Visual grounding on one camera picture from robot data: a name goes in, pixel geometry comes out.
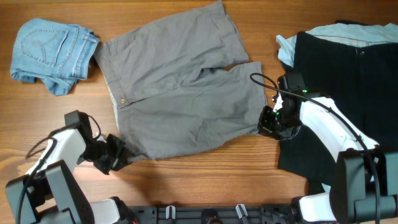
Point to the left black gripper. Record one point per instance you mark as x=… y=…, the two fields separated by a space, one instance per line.
x=115 y=163

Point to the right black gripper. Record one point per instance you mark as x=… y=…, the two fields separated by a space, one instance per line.
x=265 y=125

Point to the grey cotton shorts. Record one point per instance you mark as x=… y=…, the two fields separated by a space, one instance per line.
x=181 y=85

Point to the blue denim jeans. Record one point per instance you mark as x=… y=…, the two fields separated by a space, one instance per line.
x=57 y=54

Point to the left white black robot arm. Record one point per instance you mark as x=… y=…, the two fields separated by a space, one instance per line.
x=49 y=193

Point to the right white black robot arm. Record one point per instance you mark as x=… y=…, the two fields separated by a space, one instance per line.
x=365 y=183

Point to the black shorts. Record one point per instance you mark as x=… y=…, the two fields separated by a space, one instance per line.
x=362 y=81

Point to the light blue t-shirt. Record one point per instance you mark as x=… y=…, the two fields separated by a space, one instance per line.
x=349 y=34

